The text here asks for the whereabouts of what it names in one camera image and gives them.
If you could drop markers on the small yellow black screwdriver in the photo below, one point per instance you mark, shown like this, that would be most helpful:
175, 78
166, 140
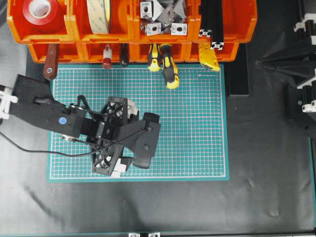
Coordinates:
154, 58

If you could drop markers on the orange lower bin screwdrivers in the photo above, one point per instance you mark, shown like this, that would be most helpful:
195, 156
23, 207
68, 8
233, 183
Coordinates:
140, 51

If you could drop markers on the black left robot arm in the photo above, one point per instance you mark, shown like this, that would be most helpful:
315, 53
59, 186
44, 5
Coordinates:
77, 122

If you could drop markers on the black flat box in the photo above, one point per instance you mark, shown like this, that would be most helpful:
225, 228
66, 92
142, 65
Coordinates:
237, 74

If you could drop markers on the orange upper bin extrusions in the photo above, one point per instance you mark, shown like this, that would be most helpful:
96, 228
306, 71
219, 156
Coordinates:
239, 21

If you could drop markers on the black aluminium extrusion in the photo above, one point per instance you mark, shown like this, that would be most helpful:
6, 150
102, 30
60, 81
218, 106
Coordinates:
206, 18
217, 25

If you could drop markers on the pile of grey corner brackets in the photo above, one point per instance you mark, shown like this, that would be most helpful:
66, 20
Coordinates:
160, 17

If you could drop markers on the black aluminium extrusion right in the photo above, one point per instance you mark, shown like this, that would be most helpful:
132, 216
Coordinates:
217, 25

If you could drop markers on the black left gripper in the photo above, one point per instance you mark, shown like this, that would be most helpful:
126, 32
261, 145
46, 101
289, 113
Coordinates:
107, 156

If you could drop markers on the large yellow black screwdriver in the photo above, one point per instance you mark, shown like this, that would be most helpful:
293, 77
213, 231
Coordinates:
169, 68

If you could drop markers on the black table cover sheet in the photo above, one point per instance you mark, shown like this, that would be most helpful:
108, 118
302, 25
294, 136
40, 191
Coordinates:
270, 188

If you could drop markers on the brown wooden tool handle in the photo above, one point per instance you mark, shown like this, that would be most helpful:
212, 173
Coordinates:
51, 62

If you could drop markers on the red white handled tool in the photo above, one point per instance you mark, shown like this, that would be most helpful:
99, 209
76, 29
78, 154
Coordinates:
107, 57

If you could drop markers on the beige double-sided tape roll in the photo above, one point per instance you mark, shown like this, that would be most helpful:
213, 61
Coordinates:
99, 14

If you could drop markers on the orange lower bin wooden handle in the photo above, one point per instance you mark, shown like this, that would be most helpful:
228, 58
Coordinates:
68, 52

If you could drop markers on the orange upper bin red tape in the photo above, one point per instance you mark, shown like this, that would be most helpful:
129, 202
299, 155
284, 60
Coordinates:
57, 31

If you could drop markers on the green cutting mat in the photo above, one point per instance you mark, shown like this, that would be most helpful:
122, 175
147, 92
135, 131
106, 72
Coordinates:
192, 145

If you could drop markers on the black aluminium extrusion left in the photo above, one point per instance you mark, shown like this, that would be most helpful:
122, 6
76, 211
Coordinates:
206, 18

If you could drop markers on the orange lower bin cutter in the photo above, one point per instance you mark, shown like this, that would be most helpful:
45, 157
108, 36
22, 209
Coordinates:
227, 54

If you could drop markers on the yellow utility cutter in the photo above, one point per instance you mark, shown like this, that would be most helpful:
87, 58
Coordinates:
207, 57

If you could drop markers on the red vinyl tape roll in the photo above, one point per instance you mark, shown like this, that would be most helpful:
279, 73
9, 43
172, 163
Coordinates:
40, 12

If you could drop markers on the orange upper bin beige tape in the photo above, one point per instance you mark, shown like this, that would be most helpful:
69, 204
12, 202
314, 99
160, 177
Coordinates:
121, 27

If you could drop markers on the orange upper bin brackets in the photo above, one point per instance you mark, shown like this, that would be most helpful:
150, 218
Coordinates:
193, 20

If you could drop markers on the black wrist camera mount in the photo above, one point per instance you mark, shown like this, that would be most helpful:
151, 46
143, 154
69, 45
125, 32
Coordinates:
140, 137

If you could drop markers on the orange lower bin small tools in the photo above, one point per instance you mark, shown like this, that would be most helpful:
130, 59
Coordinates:
93, 52

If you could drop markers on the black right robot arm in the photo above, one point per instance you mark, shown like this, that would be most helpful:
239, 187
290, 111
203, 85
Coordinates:
299, 63

